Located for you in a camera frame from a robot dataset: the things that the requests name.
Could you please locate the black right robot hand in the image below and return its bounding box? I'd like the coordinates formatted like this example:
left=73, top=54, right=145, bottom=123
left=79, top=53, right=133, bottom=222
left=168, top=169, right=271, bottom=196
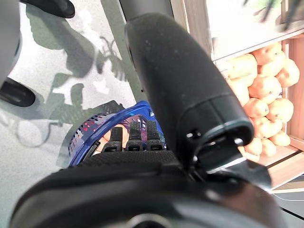
left=9, top=13, right=288, bottom=228

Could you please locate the blue plastic basket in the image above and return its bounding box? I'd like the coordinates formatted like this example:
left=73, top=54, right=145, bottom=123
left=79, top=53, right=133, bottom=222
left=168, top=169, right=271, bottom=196
left=68, top=100, right=167, bottom=167

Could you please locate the round orange fruit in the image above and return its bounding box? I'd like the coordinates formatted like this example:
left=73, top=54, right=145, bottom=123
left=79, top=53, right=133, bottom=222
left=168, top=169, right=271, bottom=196
left=266, top=97, right=295, bottom=123
left=269, top=130, right=291, bottom=147
left=244, top=137, right=263, bottom=156
left=251, top=43, right=286, bottom=76
left=261, top=139, right=277, bottom=157
left=247, top=75, right=282, bottom=99
left=251, top=116, right=284, bottom=140
left=227, top=77, right=252, bottom=105
left=242, top=97, right=270, bottom=119
left=237, top=146, right=261, bottom=163
left=226, top=54, right=258, bottom=79
left=276, top=58, right=301, bottom=88

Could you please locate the orange vegetable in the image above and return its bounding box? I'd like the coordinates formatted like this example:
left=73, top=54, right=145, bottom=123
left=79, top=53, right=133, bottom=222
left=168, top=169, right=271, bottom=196
left=98, top=124, right=129, bottom=153

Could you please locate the wooden produce shelf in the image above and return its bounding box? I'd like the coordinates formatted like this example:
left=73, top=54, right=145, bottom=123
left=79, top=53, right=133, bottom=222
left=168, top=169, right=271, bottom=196
left=170, top=0, right=304, bottom=190

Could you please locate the black robot foot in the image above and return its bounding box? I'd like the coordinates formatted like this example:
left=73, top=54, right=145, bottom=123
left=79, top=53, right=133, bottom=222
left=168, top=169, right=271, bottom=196
left=0, top=77, right=37, bottom=108
left=19, top=0, right=76, bottom=19

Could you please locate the grey robot leg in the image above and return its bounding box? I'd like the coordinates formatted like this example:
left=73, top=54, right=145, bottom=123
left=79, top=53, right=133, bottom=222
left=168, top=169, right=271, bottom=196
left=0, top=0, right=23, bottom=89

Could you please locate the grey metal post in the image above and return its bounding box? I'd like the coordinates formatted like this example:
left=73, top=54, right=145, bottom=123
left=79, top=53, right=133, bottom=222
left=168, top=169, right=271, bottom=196
left=118, top=0, right=174, bottom=18

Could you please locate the thin white cable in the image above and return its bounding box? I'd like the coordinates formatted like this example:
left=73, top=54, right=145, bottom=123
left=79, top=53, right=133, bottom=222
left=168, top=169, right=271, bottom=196
left=272, top=189, right=304, bottom=202

